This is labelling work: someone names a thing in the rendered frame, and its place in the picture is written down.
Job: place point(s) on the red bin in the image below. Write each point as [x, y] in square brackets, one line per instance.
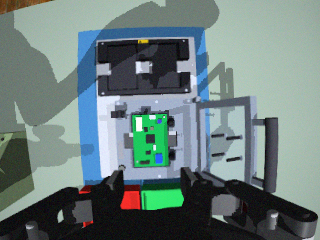
[130, 201]

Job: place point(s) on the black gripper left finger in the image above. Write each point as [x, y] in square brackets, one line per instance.
[40, 220]

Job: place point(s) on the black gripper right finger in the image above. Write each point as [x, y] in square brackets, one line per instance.
[274, 218]

